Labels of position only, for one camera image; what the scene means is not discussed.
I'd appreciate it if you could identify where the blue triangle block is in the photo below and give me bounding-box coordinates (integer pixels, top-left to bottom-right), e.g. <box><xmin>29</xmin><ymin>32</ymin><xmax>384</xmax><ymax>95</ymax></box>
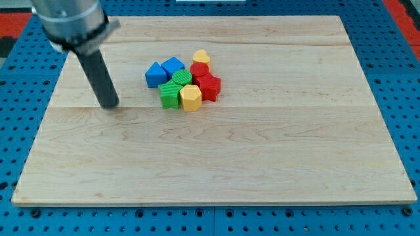
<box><xmin>145</xmin><ymin>62</ymin><xmax>167</xmax><ymax>88</ymax></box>

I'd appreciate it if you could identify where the red star block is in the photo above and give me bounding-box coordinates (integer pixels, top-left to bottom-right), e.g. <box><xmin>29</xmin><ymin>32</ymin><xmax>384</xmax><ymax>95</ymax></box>
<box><xmin>193</xmin><ymin>74</ymin><xmax>221</xmax><ymax>102</ymax></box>

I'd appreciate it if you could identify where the yellow heart block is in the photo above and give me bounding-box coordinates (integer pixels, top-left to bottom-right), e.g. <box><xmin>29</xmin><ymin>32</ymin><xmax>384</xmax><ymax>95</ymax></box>
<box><xmin>192</xmin><ymin>49</ymin><xmax>211</xmax><ymax>68</ymax></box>

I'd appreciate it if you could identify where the wooden board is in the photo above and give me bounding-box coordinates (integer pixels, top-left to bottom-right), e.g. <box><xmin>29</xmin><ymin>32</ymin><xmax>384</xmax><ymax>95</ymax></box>
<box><xmin>12</xmin><ymin>16</ymin><xmax>417</xmax><ymax>207</ymax></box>

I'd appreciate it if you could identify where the green star block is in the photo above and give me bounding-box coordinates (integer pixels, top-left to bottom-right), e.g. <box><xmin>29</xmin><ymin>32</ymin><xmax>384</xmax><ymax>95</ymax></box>
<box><xmin>158</xmin><ymin>79</ymin><xmax>182</xmax><ymax>109</ymax></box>

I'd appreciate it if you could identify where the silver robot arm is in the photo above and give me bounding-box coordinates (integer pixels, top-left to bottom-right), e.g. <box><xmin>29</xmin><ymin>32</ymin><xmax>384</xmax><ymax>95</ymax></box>
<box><xmin>31</xmin><ymin>0</ymin><xmax>120</xmax><ymax>109</ymax></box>

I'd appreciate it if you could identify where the blue cube block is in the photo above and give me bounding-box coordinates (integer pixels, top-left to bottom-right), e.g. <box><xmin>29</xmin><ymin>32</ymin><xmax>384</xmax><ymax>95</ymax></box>
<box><xmin>161</xmin><ymin>57</ymin><xmax>185</xmax><ymax>80</ymax></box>

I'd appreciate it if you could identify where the red circle block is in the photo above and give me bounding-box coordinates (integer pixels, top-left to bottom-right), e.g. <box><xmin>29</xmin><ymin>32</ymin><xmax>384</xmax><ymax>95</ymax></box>
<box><xmin>190</xmin><ymin>62</ymin><xmax>209</xmax><ymax>79</ymax></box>

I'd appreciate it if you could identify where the yellow hexagon block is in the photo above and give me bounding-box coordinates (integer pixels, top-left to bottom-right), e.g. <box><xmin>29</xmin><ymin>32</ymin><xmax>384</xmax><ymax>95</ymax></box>
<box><xmin>180</xmin><ymin>85</ymin><xmax>202</xmax><ymax>111</ymax></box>

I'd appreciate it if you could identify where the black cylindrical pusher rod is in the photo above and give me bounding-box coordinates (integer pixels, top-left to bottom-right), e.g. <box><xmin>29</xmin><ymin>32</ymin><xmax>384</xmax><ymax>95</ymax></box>
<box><xmin>76</xmin><ymin>50</ymin><xmax>119</xmax><ymax>109</ymax></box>

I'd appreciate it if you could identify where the green circle block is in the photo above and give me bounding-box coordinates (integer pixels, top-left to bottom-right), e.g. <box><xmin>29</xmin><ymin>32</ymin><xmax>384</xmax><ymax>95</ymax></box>
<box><xmin>171</xmin><ymin>69</ymin><xmax>192</xmax><ymax>86</ymax></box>

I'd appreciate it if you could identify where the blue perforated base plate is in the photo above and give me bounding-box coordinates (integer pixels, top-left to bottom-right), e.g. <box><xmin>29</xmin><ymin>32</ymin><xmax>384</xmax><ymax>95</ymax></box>
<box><xmin>1</xmin><ymin>1</ymin><xmax>419</xmax><ymax>235</ymax></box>

